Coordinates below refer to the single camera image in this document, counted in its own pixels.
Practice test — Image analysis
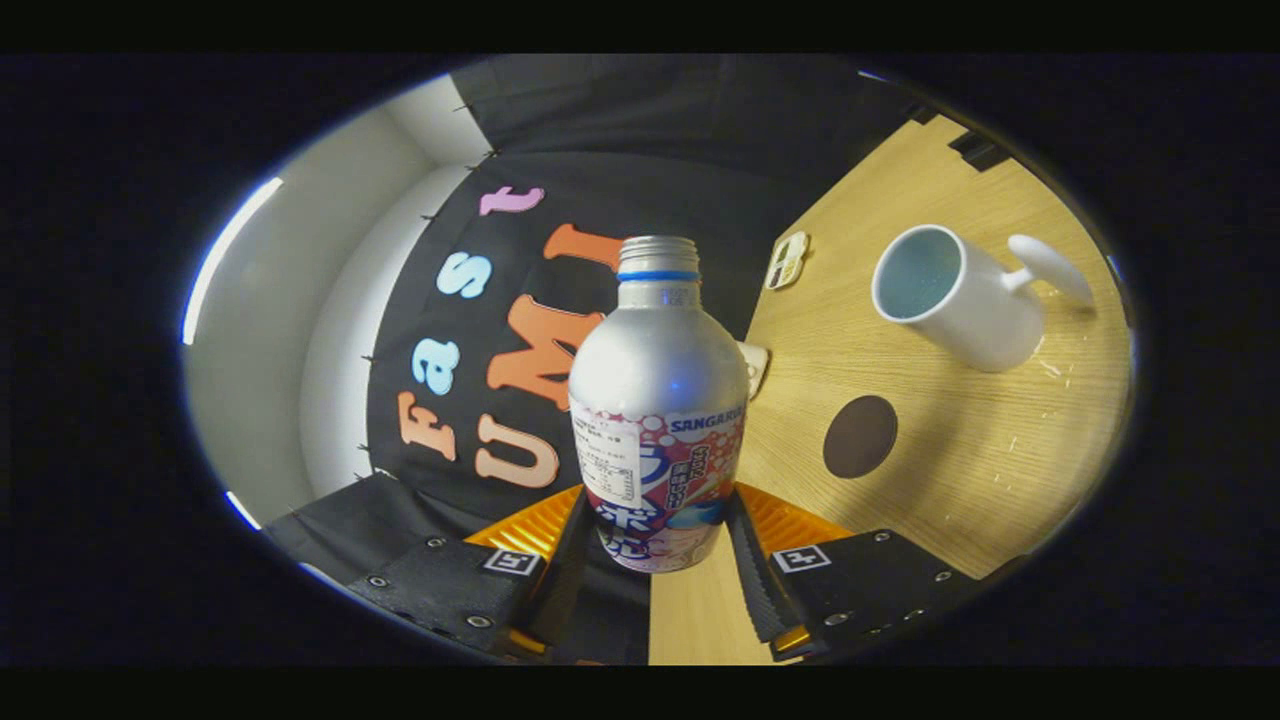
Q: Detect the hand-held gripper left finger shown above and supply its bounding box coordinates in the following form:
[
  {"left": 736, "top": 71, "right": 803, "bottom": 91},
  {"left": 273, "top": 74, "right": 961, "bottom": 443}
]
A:
[{"left": 345, "top": 485, "right": 591, "bottom": 661}]

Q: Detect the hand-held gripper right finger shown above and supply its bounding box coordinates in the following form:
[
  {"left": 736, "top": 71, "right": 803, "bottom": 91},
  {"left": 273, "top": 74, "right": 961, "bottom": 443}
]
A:
[{"left": 725, "top": 482, "right": 986, "bottom": 663}]

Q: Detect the dark brown round coaster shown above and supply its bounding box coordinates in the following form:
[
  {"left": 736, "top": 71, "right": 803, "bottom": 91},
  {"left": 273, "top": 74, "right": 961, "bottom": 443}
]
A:
[{"left": 823, "top": 395, "right": 899, "bottom": 479}]

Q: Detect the white cup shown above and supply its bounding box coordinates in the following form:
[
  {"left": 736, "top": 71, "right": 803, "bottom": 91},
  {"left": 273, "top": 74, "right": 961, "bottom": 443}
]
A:
[{"left": 871, "top": 224, "right": 1096, "bottom": 373}]

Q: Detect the silver juice bottle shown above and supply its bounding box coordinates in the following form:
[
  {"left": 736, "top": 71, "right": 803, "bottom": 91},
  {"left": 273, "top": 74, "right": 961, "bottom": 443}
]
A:
[{"left": 568, "top": 235, "right": 751, "bottom": 573}]

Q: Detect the wooden table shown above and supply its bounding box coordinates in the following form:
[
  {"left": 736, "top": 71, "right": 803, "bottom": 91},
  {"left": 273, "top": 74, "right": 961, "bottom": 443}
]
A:
[{"left": 648, "top": 112, "right": 1136, "bottom": 666}]

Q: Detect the white toaster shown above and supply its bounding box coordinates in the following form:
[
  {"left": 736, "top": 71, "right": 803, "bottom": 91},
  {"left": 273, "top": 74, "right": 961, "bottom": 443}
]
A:
[{"left": 738, "top": 340, "right": 771, "bottom": 401}]

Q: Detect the white compartment tray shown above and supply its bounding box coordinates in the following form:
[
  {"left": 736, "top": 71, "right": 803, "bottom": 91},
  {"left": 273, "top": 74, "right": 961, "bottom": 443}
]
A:
[{"left": 765, "top": 232, "right": 809, "bottom": 292}]

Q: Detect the black backdrop cloth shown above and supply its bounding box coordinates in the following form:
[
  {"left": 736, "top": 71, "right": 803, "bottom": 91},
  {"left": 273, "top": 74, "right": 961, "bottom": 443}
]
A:
[{"left": 265, "top": 55, "right": 941, "bottom": 666}]

